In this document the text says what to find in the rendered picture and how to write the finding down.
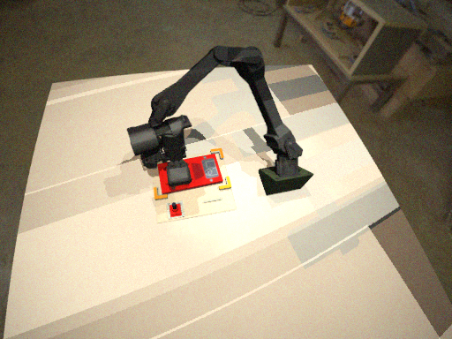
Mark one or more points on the red toy car body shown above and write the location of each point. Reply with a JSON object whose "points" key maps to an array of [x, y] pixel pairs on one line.
{"points": [[204, 172]]}

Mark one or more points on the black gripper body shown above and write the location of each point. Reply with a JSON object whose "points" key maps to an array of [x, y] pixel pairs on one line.
{"points": [[179, 174]]}

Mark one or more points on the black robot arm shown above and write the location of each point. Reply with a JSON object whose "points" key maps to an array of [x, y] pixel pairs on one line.
{"points": [[250, 65]]}

